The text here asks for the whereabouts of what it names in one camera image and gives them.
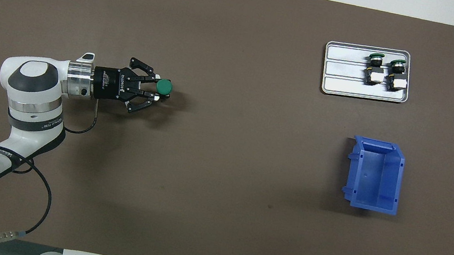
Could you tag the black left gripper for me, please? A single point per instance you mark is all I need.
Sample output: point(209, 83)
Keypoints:
point(109, 84)

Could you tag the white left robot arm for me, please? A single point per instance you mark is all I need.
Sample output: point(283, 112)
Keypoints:
point(33, 88)

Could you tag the grey metal tray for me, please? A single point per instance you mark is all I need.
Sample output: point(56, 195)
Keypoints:
point(344, 73)

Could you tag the green push button switch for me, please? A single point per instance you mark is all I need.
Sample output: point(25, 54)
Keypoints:
point(164, 86)
point(396, 80)
point(374, 74)

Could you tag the brown table mat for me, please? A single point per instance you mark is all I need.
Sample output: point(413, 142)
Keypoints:
point(220, 192)

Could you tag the blue plastic bin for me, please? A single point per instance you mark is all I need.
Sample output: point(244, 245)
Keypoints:
point(374, 177)

